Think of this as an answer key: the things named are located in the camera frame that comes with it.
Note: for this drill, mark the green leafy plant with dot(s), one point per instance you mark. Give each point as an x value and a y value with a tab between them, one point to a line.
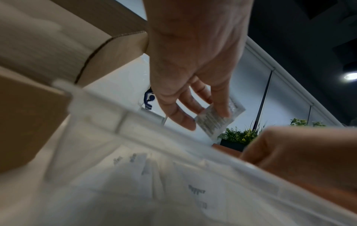
240	134

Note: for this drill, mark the person's right hand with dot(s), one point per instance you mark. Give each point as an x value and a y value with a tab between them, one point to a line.
306	152

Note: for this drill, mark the sorted sachets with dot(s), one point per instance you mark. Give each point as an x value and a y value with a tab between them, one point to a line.
198	192

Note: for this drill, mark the round ceiling light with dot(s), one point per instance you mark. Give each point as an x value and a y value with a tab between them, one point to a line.
350	76

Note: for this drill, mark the grey window frame post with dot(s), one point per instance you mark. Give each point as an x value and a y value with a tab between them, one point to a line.
265	99

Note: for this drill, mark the brown cardboard box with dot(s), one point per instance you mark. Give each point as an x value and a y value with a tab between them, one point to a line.
33	110

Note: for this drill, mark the person's left hand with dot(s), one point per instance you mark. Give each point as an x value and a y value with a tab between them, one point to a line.
195	44

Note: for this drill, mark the clear compartment tray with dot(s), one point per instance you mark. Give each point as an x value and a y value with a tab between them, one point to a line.
111	198

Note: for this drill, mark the black planter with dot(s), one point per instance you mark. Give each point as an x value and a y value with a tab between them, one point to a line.
233	144

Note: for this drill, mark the orange leather bench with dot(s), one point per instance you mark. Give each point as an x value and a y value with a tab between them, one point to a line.
226	150

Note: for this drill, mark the white sachet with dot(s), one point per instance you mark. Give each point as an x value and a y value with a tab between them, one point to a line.
214	121

